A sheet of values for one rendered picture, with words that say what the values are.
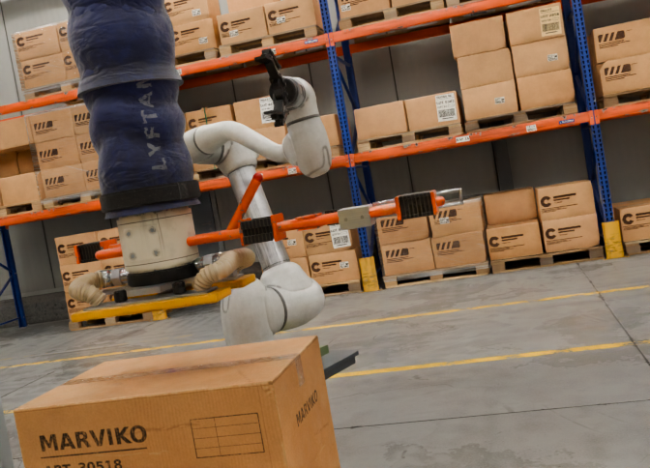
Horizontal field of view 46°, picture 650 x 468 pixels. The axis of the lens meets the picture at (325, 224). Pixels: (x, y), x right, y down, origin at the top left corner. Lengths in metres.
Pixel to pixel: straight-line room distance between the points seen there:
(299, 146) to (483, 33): 6.72
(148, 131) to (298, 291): 1.03
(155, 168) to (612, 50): 7.52
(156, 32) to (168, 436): 0.86
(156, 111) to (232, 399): 0.64
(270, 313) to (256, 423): 0.91
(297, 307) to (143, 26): 1.16
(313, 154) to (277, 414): 0.87
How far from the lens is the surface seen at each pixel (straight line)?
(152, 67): 1.72
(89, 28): 1.74
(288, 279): 2.55
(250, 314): 2.41
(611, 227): 8.68
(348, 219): 1.63
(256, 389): 1.57
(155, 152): 1.70
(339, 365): 2.46
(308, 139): 2.18
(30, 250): 12.18
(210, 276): 1.63
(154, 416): 1.67
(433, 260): 8.75
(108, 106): 1.72
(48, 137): 10.27
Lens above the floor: 1.31
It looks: 3 degrees down
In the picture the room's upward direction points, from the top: 10 degrees counter-clockwise
